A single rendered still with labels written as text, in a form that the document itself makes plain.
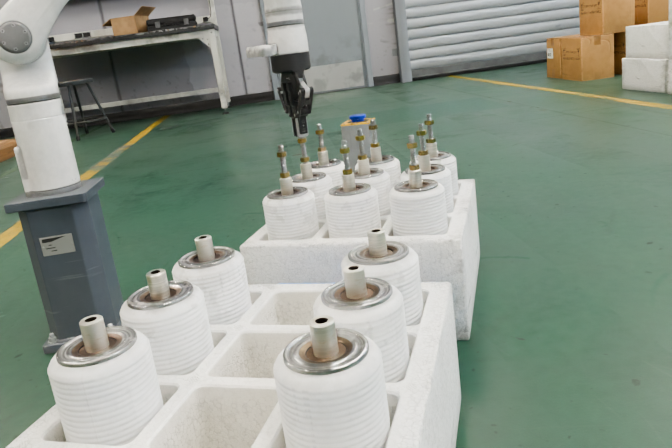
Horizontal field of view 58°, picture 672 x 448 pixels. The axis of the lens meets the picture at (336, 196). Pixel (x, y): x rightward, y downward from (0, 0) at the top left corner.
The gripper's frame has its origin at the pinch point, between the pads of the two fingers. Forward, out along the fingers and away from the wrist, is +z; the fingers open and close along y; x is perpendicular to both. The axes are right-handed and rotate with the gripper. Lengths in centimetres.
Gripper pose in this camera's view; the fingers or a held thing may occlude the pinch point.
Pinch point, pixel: (299, 126)
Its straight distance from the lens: 120.6
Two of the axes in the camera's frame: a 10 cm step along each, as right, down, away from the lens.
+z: 1.2, 9.6, 2.5
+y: -4.4, -1.7, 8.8
